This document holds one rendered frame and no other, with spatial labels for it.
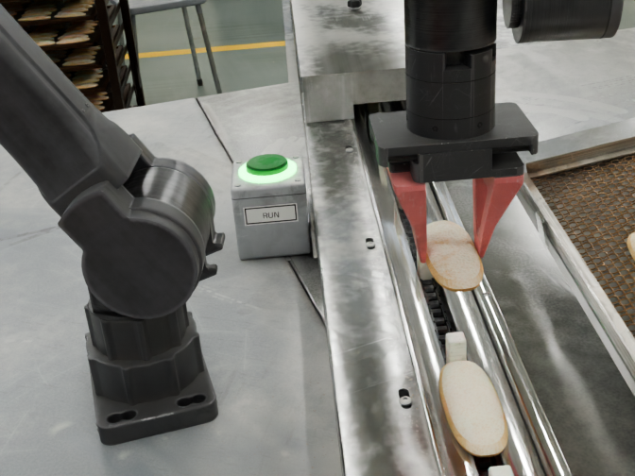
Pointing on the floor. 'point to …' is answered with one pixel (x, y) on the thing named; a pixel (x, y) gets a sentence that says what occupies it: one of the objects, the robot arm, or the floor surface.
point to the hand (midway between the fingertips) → (450, 246)
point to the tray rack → (85, 45)
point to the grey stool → (185, 26)
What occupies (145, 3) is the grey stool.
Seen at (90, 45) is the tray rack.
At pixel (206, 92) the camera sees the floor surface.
